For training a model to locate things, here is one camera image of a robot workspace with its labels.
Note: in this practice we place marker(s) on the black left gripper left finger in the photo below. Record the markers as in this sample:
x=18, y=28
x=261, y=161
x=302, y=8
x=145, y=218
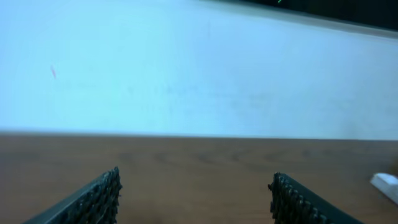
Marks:
x=95, y=203

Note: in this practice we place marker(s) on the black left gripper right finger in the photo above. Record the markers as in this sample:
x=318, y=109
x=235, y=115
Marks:
x=293, y=203

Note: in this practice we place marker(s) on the white power strip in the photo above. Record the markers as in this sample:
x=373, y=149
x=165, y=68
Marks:
x=387, y=184

